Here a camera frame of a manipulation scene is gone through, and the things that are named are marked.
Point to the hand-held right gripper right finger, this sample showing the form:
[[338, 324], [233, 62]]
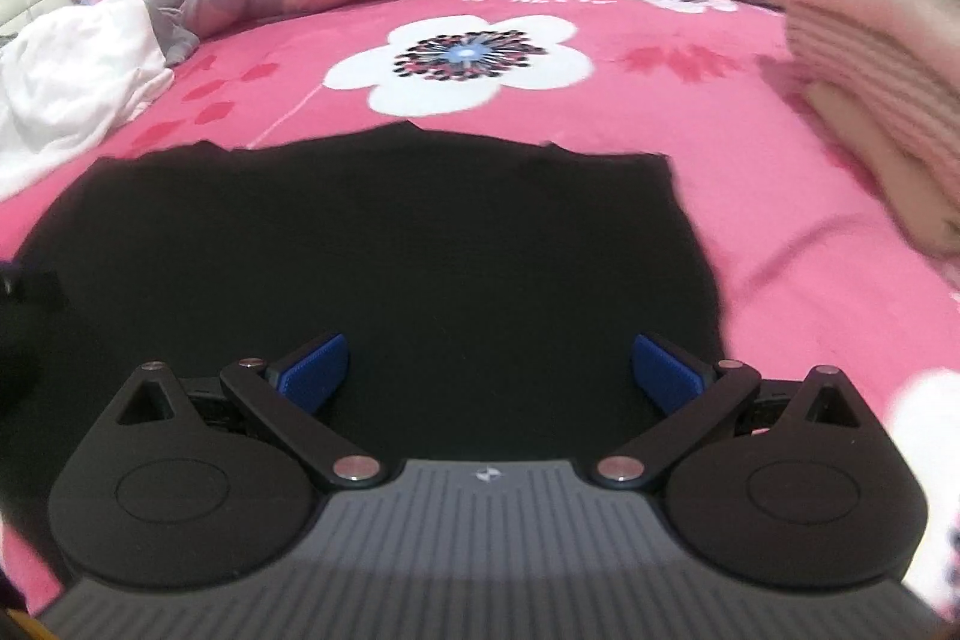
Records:
[[664, 371]]

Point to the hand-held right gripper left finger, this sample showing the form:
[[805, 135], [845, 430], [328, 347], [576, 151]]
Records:
[[315, 368]]

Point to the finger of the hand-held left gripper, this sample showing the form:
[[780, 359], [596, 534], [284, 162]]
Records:
[[34, 286]]

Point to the black printed t-shirt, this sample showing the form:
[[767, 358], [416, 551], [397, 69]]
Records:
[[412, 250]]

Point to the white crumpled garment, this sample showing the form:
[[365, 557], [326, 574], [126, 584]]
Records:
[[67, 85]]

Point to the pink flower print blanket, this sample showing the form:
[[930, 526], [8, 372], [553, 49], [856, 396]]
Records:
[[675, 100]]

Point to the beige folded garment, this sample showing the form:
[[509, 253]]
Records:
[[900, 197]]

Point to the pink checked folded garment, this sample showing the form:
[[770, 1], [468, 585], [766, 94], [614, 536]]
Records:
[[877, 70]]

